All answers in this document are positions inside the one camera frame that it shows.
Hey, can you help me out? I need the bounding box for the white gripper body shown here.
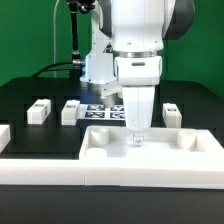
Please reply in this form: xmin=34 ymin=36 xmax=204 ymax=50
xmin=114 ymin=56 xmax=162 ymax=132

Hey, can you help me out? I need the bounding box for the white desk top tray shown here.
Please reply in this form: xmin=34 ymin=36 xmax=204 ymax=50
xmin=79 ymin=126 xmax=224 ymax=162

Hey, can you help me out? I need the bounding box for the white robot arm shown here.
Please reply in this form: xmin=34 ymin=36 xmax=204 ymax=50
xmin=78 ymin=0 xmax=195 ymax=145

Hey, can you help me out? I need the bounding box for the fiducial marker sheet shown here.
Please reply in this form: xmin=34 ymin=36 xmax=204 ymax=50
xmin=78 ymin=104 xmax=125 ymax=120

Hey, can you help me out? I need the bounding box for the white left fence piece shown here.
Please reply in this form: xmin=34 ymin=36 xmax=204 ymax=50
xmin=0 ymin=125 xmax=11 ymax=153

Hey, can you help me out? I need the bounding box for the black cable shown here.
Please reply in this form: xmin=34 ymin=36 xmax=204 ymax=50
xmin=31 ymin=60 xmax=86 ymax=79

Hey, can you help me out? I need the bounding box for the white cable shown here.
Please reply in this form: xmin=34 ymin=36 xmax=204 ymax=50
xmin=53 ymin=0 xmax=63 ymax=69

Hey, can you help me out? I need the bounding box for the white front fence wall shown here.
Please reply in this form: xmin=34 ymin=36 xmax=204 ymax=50
xmin=0 ymin=159 xmax=224 ymax=190

